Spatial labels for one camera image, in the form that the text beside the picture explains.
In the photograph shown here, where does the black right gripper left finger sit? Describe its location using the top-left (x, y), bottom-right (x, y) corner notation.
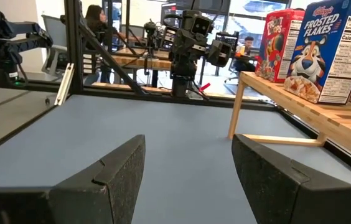
top-left (0, 134), bottom-right (147, 224)

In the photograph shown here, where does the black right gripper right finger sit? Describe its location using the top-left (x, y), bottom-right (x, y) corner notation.
top-left (231, 133), bottom-right (351, 224)

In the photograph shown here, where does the red Froot Loops cereal box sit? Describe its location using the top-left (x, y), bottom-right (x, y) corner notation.
top-left (255, 8), bottom-right (306, 84)

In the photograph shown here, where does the slatted wooden shelf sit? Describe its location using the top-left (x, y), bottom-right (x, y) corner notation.
top-left (227, 70), bottom-right (351, 170)

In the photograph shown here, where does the black laptop screen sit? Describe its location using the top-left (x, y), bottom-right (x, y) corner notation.
top-left (215, 30), bottom-right (239, 52)

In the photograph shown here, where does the black tripod-mounted device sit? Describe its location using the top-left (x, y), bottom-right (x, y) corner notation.
top-left (143, 19), bottom-right (161, 88)

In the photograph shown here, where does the person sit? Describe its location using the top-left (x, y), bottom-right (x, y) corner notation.
top-left (233, 35), bottom-right (257, 73)
top-left (83, 4), bottom-right (119, 83)

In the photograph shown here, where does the light wooden work table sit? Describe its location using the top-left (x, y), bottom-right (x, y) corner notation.
top-left (110, 46), bottom-right (176, 71)

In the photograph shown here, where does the grey office chair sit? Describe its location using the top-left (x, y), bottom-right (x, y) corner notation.
top-left (40, 14), bottom-right (70, 78)

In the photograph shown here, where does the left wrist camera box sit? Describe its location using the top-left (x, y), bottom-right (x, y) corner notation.
top-left (181, 9), bottom-right (213, 35)

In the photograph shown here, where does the silver metal bracket strip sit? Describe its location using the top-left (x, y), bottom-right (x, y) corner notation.
top-left (54, 63), bottom-right (75, 106)

